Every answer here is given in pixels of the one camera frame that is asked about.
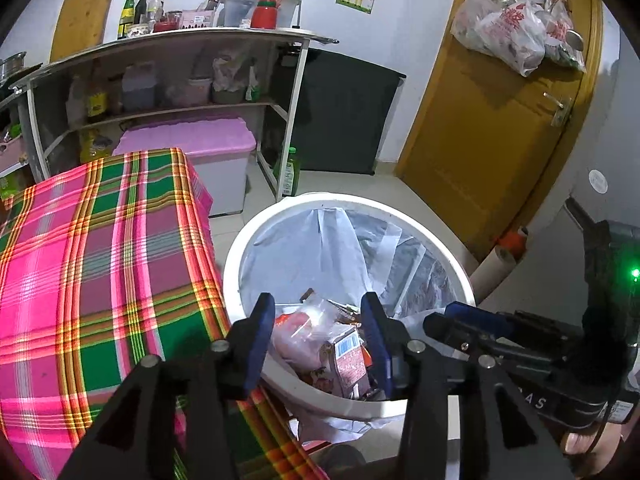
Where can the blue labelled small carton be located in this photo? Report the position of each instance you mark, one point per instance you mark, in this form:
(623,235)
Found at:
(350,362)

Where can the person's right hand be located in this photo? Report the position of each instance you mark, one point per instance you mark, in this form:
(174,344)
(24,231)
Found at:
(585,445)

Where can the clear plastic storage box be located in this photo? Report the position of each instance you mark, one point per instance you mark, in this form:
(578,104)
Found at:
(237,10)

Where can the white plastic jug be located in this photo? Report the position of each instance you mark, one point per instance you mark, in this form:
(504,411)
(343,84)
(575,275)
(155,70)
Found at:
(78,102)

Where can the small green bottle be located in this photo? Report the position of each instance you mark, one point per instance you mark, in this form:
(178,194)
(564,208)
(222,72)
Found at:
(253,87)

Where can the dark sauce bottle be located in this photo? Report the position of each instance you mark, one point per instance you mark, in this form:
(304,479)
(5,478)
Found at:
(141,7)

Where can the cardboard tube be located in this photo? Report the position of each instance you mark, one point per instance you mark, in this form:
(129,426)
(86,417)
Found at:
(495,262)

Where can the pink lidded storage box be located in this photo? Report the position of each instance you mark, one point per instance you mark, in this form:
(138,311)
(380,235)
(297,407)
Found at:
(200,140)

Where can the pink plastic tub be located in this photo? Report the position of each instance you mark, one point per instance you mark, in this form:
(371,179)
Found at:
(190,92)

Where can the clear glass bottle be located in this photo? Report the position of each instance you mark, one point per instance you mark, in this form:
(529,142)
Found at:
(156,10)

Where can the clear plastic wrapper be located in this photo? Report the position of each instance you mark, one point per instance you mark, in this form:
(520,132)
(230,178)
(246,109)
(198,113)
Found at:
(300,332)

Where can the red flask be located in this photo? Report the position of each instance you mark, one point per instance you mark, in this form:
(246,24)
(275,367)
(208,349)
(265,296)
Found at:
(264,12)

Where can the yellow oil bottle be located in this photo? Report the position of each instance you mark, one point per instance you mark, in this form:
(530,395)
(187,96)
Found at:
(95,145)

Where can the wooden cutting board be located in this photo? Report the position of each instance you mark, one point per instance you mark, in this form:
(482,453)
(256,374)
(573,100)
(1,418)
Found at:
(82,15)

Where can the translucent plastic bin liner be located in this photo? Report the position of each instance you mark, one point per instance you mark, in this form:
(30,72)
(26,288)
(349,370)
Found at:
(325,250)

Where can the pink green plaid tablecloth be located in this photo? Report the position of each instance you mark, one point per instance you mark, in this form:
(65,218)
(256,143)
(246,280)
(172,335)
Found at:
(100,270)

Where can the pink knife holder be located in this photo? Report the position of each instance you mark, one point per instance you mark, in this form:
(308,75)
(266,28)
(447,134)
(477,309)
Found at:
(196,20)

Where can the clear bag of utensils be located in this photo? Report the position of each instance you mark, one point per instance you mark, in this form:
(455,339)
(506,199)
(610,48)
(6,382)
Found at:
(560,25)

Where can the white kitchen shelf unit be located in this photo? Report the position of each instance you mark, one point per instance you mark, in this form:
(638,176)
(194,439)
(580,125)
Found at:
(175,40)

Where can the tall green drink bottle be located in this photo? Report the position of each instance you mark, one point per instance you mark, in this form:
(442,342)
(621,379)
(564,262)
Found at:
(290,175)

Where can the white red print plastic bag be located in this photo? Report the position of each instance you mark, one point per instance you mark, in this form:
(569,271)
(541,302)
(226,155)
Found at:
(505,35)

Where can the black fabric panel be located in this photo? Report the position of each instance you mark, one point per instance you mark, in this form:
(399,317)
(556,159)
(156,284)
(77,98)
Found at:
(340,110)

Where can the crumpled plastic bag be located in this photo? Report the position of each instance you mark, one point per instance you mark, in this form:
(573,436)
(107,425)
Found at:
(230,77)

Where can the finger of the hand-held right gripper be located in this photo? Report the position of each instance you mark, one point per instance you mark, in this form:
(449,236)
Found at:
(450,332)
(475,314)

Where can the steel cooking pot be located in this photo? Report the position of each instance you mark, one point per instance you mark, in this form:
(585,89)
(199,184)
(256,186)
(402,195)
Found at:
(11,66)

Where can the white round wall cap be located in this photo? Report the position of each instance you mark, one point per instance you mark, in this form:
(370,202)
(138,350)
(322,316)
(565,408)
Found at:
(598,181)

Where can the pink plastic basket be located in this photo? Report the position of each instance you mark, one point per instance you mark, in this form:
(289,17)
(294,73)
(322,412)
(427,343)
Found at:
(12,152)

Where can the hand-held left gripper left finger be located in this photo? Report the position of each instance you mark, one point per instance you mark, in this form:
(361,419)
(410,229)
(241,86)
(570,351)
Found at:
(260,340)

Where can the yellow labelled bottle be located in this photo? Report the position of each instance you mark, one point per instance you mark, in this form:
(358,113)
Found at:
(96,100)

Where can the yellow wooden door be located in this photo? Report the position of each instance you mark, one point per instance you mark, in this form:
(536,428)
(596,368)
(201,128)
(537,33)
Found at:
(480,135)

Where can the patterned ceramic bowl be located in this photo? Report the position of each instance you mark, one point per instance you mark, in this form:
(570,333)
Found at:
(138,31)

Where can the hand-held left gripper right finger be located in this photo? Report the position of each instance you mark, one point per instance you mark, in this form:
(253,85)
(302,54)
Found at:
(377,345)

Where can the green glass sauce bottle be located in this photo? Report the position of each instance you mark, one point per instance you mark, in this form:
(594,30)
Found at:
(126,17)

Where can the white round trash bin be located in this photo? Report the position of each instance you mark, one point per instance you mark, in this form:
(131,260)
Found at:
(350,201)

